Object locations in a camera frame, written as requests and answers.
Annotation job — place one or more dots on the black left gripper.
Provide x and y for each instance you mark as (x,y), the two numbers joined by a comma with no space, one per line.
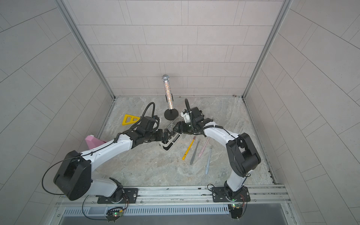
(161,137)

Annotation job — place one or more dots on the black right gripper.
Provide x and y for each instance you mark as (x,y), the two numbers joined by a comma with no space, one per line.
(183,125)

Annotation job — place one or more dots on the pink toothbrush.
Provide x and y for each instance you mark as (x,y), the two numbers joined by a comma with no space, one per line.
(203,148)

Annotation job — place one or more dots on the grey toothbrush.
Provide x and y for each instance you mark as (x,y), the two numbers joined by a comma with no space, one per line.
(194,154)

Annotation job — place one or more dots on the yellow toothbrush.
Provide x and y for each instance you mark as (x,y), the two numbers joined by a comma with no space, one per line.
(188,149)

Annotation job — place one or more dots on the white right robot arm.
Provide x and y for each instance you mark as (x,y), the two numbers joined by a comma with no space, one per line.
(242,153)

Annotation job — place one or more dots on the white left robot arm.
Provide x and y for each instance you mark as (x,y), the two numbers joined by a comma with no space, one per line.
(74,176)

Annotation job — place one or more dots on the yellow triangle plastic piece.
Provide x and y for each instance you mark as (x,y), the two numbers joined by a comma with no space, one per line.
(130,119)

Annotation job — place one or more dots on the black microphone stand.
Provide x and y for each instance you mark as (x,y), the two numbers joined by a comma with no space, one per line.
(171,113)

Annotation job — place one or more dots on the glitter silver microphone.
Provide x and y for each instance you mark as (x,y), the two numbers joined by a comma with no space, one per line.
(167,87)

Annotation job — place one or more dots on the pink plastic block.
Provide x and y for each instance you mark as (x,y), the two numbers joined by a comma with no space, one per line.
(93,142)

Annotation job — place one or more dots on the white vent grille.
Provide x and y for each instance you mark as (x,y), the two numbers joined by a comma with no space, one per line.
(93,212)

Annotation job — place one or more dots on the left circuit board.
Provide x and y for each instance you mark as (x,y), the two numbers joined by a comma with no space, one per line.
(114,214)

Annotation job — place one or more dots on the circuit board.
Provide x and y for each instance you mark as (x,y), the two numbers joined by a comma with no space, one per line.
(114,214)
(235,210)

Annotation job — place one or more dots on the right circuit board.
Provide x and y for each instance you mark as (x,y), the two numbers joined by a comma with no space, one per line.
(235,210)

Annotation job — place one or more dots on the aluminium corner profile left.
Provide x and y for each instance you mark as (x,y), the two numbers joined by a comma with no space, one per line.
(80,40)

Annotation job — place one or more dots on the aluminium corner profile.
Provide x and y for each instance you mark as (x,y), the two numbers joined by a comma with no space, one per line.
(277,24)
(80,40)

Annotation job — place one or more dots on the aluminium corner profile right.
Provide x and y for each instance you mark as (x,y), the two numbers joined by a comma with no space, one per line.
(277,24)

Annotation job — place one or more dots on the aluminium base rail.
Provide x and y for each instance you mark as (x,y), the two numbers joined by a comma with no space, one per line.
(188,195)

